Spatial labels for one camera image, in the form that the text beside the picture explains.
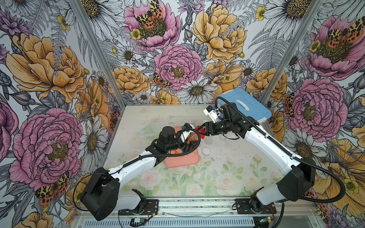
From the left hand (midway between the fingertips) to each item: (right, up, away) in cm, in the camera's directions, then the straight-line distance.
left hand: (194, 140), depth 79 cm
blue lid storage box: (+38, +23, +20) cm, 49 cm away
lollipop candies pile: (-7, -3, -13) cm, 15 cm away
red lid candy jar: (+4, +3, -7) cm, 8 cm away
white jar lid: (+11, -3, +20) cm, 23 cm away
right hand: (+3, +4, -5) cm, 7 cm away
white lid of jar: (+8, -9, +15) cm, 19 cm away
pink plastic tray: (-1, -14, +13) cm, 20 cm away
